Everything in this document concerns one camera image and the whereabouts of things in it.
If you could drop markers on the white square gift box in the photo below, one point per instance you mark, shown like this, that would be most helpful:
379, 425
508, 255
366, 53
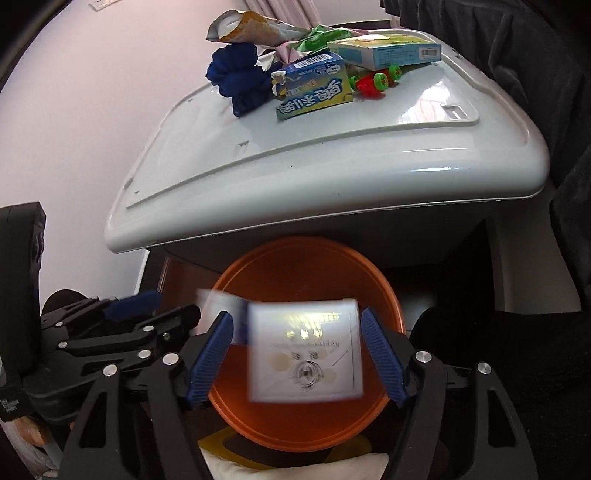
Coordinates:
304, 352

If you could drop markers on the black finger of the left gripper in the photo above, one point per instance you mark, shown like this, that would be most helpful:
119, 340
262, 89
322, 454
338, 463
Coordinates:
85, 339

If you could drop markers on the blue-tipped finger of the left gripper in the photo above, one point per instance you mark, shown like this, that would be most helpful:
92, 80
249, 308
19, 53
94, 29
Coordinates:
141, 304

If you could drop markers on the green white tissue box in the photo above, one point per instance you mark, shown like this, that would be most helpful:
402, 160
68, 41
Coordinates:
380, 51

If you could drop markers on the blue yellow snack carton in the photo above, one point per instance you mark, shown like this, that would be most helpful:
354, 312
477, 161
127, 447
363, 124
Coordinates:
311, 84

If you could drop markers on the white wall socket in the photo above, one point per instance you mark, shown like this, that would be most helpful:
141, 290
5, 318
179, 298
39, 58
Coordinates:
98, 5

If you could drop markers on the red green toy car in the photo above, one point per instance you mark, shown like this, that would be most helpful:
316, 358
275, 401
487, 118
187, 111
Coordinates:
375, 84

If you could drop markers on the left pink curtain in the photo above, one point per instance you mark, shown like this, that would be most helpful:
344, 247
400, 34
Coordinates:
300, 13

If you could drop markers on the person's left hand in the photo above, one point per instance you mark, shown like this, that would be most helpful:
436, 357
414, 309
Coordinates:
34, 446

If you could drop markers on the silver yellow snack bag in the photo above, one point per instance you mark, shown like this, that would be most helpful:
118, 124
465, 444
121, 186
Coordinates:
235, 26

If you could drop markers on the dark blue cloth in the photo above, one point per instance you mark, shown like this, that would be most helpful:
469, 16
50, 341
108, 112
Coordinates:
237, 75

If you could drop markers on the orange plastic trash bin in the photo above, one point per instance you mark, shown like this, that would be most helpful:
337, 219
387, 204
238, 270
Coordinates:
298, 269

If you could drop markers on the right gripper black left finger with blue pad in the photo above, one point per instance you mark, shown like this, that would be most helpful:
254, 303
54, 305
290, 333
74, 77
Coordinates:
132, 426

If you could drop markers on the green pink wet wipes bag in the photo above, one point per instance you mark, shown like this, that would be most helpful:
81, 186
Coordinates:
316, 40

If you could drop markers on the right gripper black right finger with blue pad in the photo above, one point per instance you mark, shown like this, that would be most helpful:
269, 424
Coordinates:
418, 383

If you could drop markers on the bed with black skirt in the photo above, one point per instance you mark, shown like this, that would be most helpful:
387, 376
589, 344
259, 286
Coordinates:
539, 53

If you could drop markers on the white plastic storage box lid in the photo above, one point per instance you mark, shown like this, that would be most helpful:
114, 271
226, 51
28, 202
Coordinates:
446, 134

